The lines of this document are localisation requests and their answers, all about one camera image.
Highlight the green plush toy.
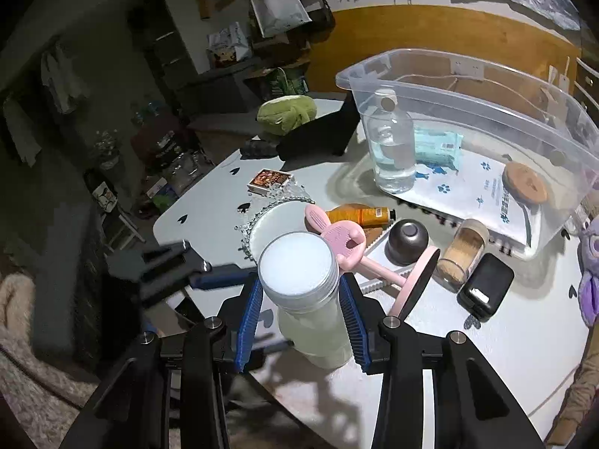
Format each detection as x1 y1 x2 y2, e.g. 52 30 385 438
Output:
256 94 318 137

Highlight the orange cream tube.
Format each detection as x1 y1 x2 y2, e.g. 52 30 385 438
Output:
325 206 398 231

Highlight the pink rabbit stand mirror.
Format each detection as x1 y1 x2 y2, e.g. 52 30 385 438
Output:
304 203 441 320

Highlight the white tote bag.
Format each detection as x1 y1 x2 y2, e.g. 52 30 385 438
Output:
247 0 313 39

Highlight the clear plastic container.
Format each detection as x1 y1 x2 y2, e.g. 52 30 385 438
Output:
335 49 599 261

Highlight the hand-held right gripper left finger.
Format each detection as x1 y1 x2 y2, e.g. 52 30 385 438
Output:
58 278 265 449

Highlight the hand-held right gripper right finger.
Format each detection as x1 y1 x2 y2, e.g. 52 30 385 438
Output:
339 274 546 449

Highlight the purple plush toy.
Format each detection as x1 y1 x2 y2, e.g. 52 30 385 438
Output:
577 216 599 327

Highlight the beige fluffy rug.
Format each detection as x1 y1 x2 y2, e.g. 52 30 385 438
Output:
0 272 101 449

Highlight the round mirror with crystal rim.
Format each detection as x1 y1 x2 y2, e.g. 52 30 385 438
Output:
235 187 329 267

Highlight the white comb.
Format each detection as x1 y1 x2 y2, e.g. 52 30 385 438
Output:
359 266 414 296

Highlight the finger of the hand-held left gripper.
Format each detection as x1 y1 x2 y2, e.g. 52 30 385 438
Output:
107 238 257 309
252 339 295 353

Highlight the white pouch with paw prints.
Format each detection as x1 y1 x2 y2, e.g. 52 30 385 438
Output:
398 150 544 250

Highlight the clear water bottle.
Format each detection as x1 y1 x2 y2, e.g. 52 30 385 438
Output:
366 89 418 193

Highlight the clear toothpick holder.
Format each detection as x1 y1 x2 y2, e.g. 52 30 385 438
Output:
437 218 490 291

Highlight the teal wet wipes pack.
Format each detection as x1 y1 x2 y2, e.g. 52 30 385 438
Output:
414 128 465 170

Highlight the green bag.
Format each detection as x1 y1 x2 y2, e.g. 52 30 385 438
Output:
266 67 310 97

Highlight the cartoon printed box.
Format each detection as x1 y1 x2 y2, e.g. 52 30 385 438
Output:
207 22 252 69

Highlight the black case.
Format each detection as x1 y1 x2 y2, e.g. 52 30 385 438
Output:
457 253 516 322

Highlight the playing card box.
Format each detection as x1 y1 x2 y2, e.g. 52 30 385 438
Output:
246 168 294 195

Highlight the round wooden lid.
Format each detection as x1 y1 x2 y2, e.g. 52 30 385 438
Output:
502 162 548 205

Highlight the clear jar with silver lid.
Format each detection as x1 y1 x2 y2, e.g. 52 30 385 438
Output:
257 233 357 369

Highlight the dark metal bowl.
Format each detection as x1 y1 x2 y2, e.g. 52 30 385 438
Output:
386 218 431 265

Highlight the dark grey cloth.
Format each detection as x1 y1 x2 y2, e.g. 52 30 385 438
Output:
239 140 282 160

